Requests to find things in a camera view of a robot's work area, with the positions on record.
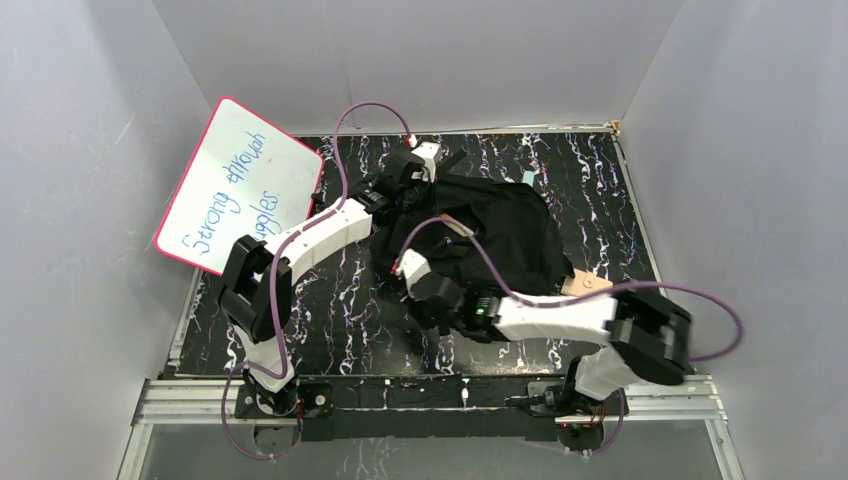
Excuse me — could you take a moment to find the beige glue stick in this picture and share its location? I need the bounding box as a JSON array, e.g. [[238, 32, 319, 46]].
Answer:
[[440, 214, 474, 237]]

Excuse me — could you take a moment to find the black student backpack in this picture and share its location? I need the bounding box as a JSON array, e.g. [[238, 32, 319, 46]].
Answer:
[[369, 150, 574, 296]]

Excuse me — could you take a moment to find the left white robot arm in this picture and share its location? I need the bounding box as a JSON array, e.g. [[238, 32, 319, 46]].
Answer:
[[217, 142, 443, 416]]

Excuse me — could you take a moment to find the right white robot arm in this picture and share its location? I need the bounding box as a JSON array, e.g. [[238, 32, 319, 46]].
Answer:
[[404, 272, 692, 414]]

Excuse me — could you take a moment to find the light blue eraser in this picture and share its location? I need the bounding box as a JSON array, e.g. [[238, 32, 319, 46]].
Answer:
[[522, 171, 536, 187]]

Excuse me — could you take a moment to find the beige snap wallet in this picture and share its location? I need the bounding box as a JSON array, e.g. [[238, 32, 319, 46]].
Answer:
[[560, 269, 614, 297]]

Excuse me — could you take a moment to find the pink-framed whiteboard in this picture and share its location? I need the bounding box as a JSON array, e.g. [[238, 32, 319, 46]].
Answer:
[[154, 97, 325, 275]]

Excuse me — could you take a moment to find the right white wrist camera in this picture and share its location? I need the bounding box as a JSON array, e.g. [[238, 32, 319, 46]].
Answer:
[[392, 248, 431, 298]]

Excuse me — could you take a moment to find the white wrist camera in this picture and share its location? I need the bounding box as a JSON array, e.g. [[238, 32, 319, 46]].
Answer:
[[412, 142, 443, 183], [392, 248, 431, 298]]

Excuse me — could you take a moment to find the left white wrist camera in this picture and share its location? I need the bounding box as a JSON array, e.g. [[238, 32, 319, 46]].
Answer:
[[412, 142, 443, 183]]

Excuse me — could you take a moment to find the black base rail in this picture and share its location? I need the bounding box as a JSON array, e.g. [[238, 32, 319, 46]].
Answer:
[[233, 374, 627, 451]]

